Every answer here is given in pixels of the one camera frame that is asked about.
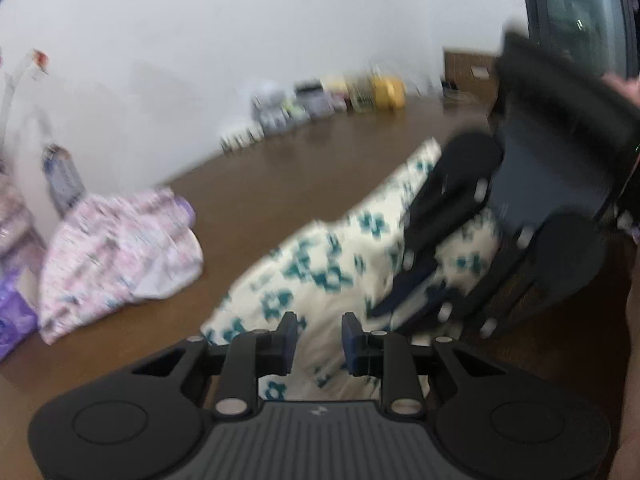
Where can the yellow mug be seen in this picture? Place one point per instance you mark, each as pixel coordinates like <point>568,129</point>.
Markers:
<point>389,93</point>

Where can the cream green floral dress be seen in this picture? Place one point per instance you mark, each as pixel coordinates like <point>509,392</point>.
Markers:
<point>325,270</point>

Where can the plastic drink bottle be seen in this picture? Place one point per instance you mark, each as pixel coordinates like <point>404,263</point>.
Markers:
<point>65,185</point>

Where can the pink floral garment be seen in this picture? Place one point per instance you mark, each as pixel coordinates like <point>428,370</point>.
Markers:
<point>113,250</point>

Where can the white power strip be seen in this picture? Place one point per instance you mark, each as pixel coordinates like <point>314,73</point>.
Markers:
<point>241,139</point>

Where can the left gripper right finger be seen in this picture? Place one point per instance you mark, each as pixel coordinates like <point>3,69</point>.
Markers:
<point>388,357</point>

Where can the brown cardboard stand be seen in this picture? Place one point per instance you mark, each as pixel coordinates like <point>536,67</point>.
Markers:
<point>471,73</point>

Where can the pink purple vase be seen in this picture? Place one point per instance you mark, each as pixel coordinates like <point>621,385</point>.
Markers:
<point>21,245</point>

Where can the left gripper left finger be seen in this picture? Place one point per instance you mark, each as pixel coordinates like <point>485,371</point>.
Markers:
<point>251,356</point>

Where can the glass cup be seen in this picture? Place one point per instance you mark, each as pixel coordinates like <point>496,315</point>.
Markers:
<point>361,92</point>

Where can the purple tissue pack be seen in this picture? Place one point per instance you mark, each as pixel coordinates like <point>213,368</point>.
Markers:
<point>18,309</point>

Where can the person right hand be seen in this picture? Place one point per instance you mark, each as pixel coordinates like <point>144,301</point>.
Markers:
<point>629,88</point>

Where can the dark window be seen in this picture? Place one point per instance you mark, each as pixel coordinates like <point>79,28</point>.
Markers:
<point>602,36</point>

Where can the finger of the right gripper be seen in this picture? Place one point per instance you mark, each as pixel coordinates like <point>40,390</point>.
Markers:
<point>455,191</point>
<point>423,304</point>

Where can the white tin box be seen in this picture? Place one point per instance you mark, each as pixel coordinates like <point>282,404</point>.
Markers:
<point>314,99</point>

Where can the white astronaut figurine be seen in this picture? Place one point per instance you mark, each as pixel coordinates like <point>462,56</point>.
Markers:
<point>268,108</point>

